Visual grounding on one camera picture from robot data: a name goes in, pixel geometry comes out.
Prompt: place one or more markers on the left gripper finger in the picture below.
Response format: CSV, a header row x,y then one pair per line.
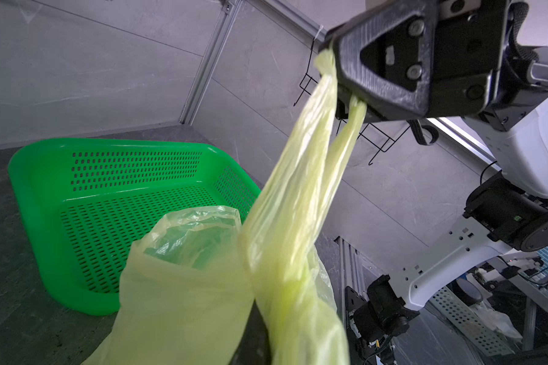
x,y
258,337

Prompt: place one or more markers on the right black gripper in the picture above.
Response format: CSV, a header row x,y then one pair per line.
x,y
384,56

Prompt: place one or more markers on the yellow-green plastic bag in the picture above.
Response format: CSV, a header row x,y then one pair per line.
x,y
189,285

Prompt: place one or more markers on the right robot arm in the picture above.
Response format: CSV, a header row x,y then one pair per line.
x,y
507,212

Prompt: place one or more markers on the green plastic basket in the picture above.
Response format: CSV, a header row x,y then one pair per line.
x,y
84,201

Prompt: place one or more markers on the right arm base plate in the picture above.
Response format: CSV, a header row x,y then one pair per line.
x,y
368,342

